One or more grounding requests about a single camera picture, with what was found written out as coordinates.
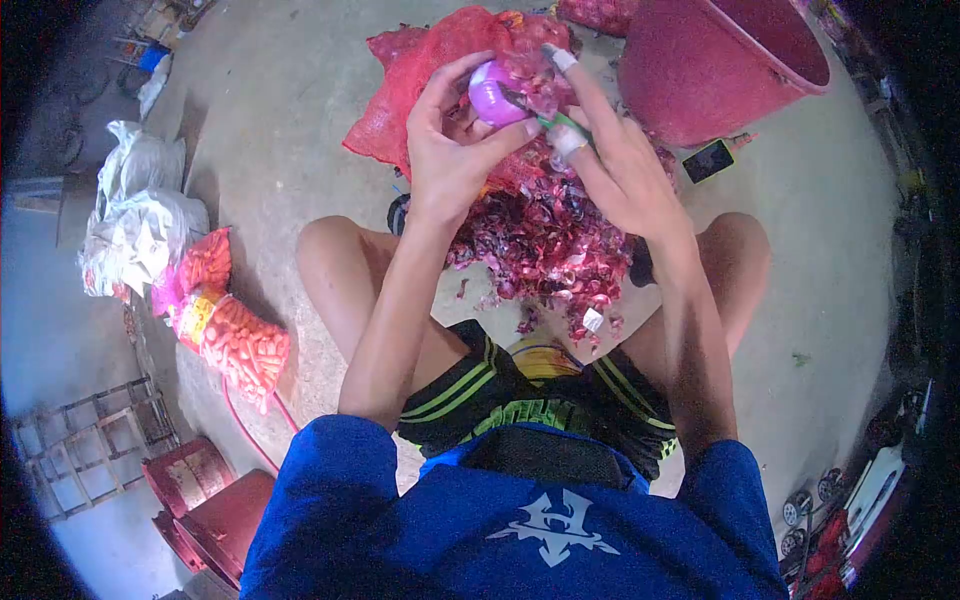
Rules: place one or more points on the white paper scrap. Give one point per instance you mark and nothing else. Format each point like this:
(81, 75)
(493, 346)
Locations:
(593, 320)

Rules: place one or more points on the person's body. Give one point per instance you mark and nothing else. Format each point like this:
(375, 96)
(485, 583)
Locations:
(480, 525)

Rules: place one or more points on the peeled purple onion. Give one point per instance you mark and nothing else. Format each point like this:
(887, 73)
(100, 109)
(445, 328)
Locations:
(491, 97)

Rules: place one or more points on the black phone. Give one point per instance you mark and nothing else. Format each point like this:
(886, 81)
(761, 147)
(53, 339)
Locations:
(708, 161)

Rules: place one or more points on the person's legs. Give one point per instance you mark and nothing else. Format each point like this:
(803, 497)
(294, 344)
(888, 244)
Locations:
(337, 277)

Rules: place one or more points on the person's left thumb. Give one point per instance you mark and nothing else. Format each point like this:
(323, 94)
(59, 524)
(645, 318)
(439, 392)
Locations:
(510, 139)

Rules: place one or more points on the person's left index finger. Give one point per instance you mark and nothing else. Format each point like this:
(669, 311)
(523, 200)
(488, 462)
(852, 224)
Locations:
(457, 71)

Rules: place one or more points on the yellow stool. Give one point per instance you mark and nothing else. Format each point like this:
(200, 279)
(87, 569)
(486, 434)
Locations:
(544, 361)

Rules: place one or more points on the person's right thumb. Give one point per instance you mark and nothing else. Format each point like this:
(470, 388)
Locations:
(574, 150)

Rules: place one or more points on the filled red mesh sack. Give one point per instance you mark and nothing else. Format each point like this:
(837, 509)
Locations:
(596, 13)

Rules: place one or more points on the pile of white sacks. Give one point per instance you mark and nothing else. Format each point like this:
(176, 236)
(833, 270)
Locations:
(139, 225)

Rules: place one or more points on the person's right index finger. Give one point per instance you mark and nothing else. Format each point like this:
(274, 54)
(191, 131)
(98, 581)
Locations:
(581, 90)

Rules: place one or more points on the red plastic basin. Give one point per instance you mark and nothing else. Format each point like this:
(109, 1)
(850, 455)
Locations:
(697, 75)

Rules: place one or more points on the pile of purple onion peels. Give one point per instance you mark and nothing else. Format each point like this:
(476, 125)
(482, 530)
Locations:
(547, 240)

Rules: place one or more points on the bundle of orange mesh bags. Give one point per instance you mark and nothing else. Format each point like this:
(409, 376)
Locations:
(232, 337)

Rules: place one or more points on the person's left hand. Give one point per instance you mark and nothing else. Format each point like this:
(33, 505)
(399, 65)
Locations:
(442, 172)

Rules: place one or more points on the person's left fingers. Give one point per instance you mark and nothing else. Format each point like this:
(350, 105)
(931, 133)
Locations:
(461, 120)

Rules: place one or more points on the person's right hand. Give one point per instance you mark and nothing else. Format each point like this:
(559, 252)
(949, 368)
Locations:
(630, 180)

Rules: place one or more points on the wooden frame rack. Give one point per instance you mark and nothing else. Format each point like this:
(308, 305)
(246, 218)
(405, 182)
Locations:
(90, 450)

